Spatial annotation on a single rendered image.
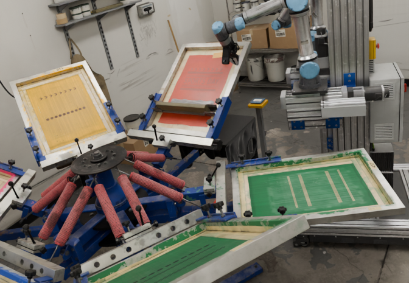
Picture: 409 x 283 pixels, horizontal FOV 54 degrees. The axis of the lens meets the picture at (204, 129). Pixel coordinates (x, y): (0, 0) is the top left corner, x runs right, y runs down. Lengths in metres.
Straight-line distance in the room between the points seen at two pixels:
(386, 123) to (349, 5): 0.84
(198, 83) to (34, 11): 2.09
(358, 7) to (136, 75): 3.24
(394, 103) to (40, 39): 3.25
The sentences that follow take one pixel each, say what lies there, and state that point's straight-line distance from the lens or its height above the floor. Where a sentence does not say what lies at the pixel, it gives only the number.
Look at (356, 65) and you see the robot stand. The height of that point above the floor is 1.32.
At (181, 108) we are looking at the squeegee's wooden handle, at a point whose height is 1.27.
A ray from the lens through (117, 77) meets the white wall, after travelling 5.04.
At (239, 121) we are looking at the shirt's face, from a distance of 3.10.
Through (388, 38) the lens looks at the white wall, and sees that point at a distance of 5.98.
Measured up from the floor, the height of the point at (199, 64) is 1.43.
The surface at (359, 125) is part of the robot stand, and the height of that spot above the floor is 0.89.
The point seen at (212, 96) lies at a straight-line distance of 2.72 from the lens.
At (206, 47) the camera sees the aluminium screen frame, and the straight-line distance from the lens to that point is 3.03.
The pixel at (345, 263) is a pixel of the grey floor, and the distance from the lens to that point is 3.19.
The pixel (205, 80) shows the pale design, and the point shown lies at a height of 1.36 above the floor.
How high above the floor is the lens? 2.22
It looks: 24 degrees down
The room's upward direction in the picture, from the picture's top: 11 degrees counter-clockwise
